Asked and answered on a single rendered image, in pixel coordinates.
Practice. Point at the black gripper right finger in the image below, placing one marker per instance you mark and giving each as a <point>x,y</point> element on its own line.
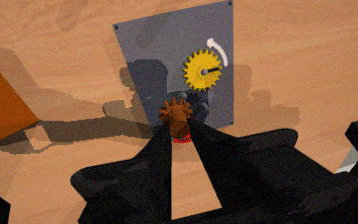
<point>221,154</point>

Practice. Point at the white curved arrow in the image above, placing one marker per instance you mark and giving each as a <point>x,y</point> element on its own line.
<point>211,43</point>

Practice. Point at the grey flat board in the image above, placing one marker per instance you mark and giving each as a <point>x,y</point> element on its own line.
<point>155,49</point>

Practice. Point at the brown gear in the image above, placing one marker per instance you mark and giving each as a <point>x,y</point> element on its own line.
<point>176,113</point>

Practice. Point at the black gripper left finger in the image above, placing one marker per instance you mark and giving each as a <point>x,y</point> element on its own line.
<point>151,168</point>

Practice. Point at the yellow gear with black stripe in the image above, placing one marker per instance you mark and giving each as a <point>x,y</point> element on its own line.
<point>203,60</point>

